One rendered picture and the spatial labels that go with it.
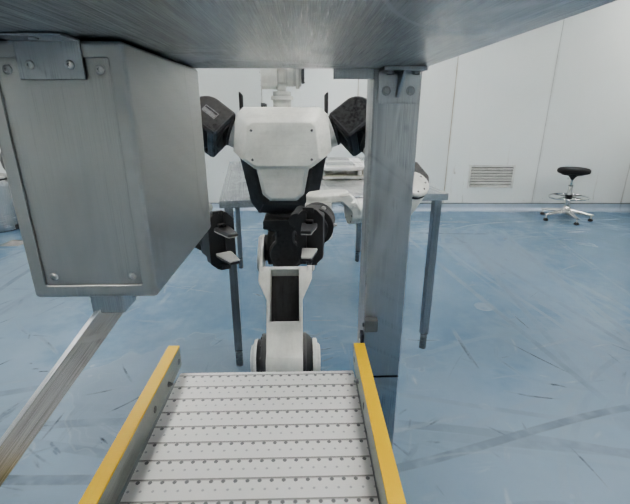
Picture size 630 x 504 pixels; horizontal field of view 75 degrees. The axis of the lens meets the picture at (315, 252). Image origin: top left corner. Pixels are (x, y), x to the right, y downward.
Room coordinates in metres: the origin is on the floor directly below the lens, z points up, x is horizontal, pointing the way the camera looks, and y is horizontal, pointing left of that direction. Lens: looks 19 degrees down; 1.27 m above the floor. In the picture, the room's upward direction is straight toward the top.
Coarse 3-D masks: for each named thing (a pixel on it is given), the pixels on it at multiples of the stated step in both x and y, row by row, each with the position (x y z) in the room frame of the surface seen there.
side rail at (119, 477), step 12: (180, 360) 0.52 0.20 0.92; (168, 372) 0.47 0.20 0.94; (156, 396) 0.42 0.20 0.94; (156, 408) 0.41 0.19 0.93; (144, 420) 0.38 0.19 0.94; (144, 432) 0.37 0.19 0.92; (132, 444) 0.34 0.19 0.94; (132, 456) 0.34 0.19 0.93; (120, 468) 0.31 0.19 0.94; (120, 480) 0.31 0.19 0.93; (108, 492) 0.29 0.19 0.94; (120, 492) 0.30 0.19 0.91
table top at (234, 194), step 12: (228, 168) 2.88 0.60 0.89; (240, 168) 2.88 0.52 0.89; (228, 180) 2.36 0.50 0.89; (240, 180) 2.36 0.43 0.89; (324, 180) 2.36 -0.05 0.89; (336, 180) 2.36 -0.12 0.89; (348, 180) 2.36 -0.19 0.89; (360, 180) 2.36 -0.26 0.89; (228, 192) 2.00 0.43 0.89; (240, 192) 2.00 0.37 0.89; (360, 192) 2.00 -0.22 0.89; (432, 192) 2.00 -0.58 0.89; (444, 192) 2.00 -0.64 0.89; (228, 204) 1.81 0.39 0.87; (240, 204) 1.82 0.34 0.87; (252, 204) 1.83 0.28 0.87
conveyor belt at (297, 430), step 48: (192, 384) 0.48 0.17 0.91; (240, 384) 0.48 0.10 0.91; (288, 384) 0.48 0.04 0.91; (336, 384) 0.48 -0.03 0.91; (192, 432) 0.39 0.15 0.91; (240, 432) 0.39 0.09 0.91; (288, 432) 0.39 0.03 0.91; (336, 432) 0.39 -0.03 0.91; (144, 480) 0.32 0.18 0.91; (192, 480) 0.32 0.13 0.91; (240, 480) 0.32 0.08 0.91; (288, 480) 0.32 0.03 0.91; (336, 480) 0.32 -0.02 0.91
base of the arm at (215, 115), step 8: (200, 96) 1.23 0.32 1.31; (208, 96) 1.23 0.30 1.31; (200, 104) 1.21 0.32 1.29; (208, 104) 1.22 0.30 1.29; (216, 104) 1.22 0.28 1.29; (208, 112) 1.20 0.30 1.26; (216, 112) 1.21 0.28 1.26; (224, 112) 1.21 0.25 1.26; (232, 112) 1.22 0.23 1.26; (208, 120) 1.19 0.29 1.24; (216, 120) 1.19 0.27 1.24; (224, 120) 1.20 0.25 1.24; (208, 128) 1.18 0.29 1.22; (216, 128) 1.18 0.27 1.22; (224, 128) 1.20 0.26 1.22; (208, 136) 1.20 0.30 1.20; (216, 136) 1.19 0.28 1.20; (224, 136) 1.23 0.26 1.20; (208, 144) 1.23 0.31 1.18; (216, 144) 1.21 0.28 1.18; (224, 144) 1.27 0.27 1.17; (208, 152) 1.27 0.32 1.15; (216, 152) 1.26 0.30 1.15
